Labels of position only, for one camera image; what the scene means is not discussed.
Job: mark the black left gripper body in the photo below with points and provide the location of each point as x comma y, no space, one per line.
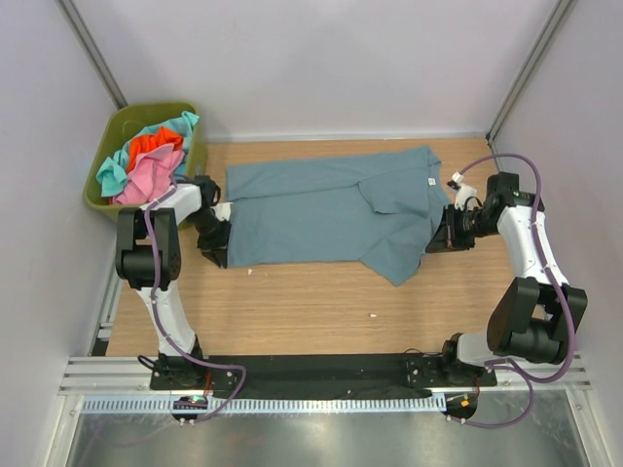
212,233

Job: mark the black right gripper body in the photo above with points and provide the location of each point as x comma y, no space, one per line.
465,226

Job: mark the blue-grey t shirt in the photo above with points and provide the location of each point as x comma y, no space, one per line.
380,210

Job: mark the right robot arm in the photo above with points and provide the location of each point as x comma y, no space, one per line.
532,329

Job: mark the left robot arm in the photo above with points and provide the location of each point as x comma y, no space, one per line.
148,257

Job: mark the pink t shirt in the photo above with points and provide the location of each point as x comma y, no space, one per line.
151,176

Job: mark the orange t shirt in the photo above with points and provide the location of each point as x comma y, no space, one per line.
148,142

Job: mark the teal t shirt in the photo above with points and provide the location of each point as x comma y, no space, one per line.
112,175

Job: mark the green plastic bin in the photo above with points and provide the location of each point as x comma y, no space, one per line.
122,127

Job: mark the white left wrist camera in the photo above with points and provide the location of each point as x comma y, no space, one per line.
223,211

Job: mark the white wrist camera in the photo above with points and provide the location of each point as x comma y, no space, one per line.
223,211
464,193

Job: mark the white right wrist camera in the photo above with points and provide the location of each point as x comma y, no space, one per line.
464,193

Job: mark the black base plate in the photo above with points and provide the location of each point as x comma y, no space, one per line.
311,377

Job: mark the aluminium frame rail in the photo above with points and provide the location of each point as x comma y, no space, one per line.
124,375

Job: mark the white slotted cable duct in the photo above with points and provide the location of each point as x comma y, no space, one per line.
194,404

